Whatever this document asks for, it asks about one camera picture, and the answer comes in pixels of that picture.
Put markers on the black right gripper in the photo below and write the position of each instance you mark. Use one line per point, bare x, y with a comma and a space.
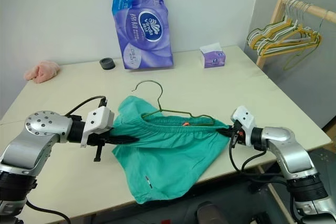
238, 136

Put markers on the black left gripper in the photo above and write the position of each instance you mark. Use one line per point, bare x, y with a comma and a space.
99, 140

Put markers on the green shorts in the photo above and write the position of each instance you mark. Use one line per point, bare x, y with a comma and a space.
170, 155

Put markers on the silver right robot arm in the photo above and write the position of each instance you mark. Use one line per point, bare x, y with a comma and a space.
288, 150

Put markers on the green hanger on rack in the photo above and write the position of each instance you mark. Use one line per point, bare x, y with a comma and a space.
302, 56

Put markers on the purple tissue box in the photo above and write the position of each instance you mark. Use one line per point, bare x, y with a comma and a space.
214, 58

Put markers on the black round cap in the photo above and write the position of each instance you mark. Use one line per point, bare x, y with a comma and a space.
107, 64

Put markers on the dark rounded shape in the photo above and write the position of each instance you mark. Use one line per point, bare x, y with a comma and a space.
208, 213

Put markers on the pink fluffy cloth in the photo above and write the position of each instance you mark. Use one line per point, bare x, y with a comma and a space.
42, 72

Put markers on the purple tissue roll pack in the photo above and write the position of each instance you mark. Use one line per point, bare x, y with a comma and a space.
141, 24

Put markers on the hangers on wooden rack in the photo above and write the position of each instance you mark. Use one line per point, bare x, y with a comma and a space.
273, 19

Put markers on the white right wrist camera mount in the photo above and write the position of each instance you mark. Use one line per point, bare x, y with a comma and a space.
244, 116

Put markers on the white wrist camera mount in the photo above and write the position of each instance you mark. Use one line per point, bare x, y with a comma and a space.
101, 120
244, 116

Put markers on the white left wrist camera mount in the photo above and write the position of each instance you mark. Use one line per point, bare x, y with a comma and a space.
101, 120

